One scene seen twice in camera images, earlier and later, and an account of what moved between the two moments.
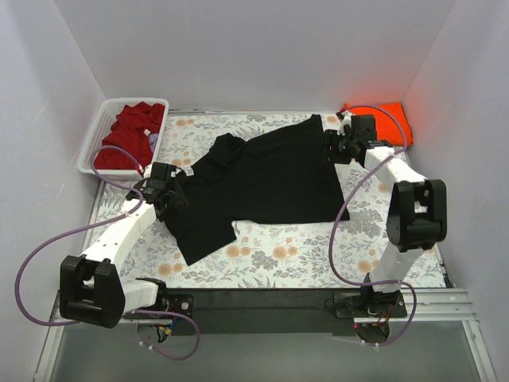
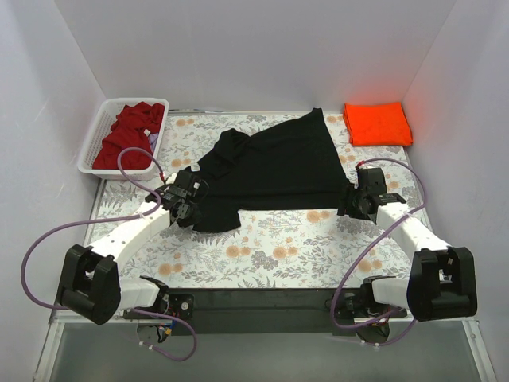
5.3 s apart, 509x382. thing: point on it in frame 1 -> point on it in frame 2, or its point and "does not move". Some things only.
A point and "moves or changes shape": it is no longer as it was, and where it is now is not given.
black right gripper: x=331 y=146 -> x=349 y=201
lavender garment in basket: x=152 y=138 does not move
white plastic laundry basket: x=100 y=129 does not move
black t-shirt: x=279 y=175 moves or changes shape
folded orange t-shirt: x=390 y=122 does not move
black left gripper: x=175 y=197 -> x=189 y=211
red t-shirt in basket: x=131 y=133 does not move
